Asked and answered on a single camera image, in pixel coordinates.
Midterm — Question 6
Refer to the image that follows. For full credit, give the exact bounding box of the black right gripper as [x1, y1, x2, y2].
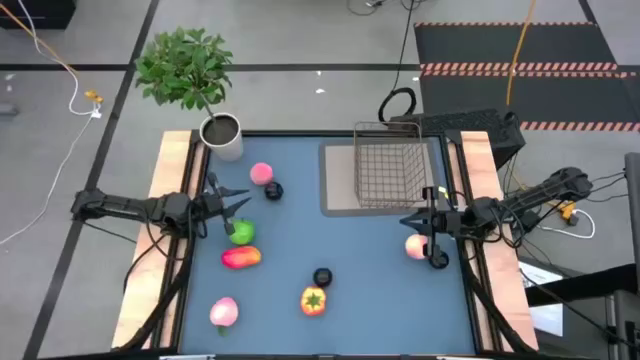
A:
[399, 185, 470, 271]

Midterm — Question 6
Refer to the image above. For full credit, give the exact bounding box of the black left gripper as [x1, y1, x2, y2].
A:
[192, 171, 252, 236]

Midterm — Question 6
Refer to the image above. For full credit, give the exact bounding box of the pale pink yellow peach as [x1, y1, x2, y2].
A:
[404, 233, 431, 261]

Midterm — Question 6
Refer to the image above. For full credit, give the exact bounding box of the green apple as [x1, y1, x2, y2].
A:
[228, 218, 257, 247]

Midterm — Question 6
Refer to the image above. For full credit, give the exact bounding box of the small hot pink peach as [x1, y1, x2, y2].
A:
[249, 161, 275, 187]

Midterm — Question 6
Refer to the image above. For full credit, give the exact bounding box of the dark purple plum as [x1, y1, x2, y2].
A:
[312, 267, 334, 289]
[263, 181, 285, 202]

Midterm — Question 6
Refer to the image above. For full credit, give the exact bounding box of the red orange mango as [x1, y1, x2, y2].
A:
[221, 245, 263, 271]

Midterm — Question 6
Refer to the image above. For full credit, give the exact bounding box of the large pink peach with leaf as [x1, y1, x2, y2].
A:
[209, 296, 240, 338]

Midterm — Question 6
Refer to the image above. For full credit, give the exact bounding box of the orange yellow bell pepper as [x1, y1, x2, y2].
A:
[300, 285, 328, 317]

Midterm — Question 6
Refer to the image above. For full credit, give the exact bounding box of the white plant pot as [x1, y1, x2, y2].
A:
[198, 112, 245, 162]

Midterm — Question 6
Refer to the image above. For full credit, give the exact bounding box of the wooden table side board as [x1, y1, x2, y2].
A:
[110, 130, 209, 350]
[447, 130, 540, 351]

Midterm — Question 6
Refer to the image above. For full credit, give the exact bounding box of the grey beige placemat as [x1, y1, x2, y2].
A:
[318, 138, 449, 218]

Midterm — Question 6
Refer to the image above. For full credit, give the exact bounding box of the black striped-edge floor mat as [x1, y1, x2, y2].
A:
[413, 21, 620, 72]
[418, 69, 640, 134]

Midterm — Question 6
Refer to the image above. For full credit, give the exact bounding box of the green leafy plant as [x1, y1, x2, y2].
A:
[134, 27, 235, 112]

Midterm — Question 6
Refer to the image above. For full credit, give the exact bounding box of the yellow power strip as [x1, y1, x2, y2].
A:
[547, 199, 581, 224]

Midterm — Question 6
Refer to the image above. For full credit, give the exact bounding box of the black cabinet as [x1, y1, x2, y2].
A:
[0, 0, 77, 30]

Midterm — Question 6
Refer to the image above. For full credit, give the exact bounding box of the gold wire basket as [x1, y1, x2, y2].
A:
[352, 121, 435, 210]

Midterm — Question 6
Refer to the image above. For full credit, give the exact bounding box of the black table frame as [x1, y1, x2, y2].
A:
[172, 128, 484, 360]

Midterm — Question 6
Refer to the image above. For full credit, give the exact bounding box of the black looped floor cable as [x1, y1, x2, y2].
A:
[377, 0, 419, 125]

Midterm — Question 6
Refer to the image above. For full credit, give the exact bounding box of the white power cable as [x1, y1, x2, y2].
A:
[537, 208, 597, 240]

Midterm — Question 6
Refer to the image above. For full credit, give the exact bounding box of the white floor cable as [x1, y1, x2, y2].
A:
[0, 0, 104, 246]

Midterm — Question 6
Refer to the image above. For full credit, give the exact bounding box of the yellow hanging cable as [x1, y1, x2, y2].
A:
[505, 0, 537, 107]

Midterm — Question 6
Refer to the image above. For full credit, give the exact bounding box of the grey metal post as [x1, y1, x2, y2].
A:
[623, 152, 640, 296]

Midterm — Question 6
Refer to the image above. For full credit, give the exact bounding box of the orange floor cable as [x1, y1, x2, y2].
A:
[0, 3, 105, 104]

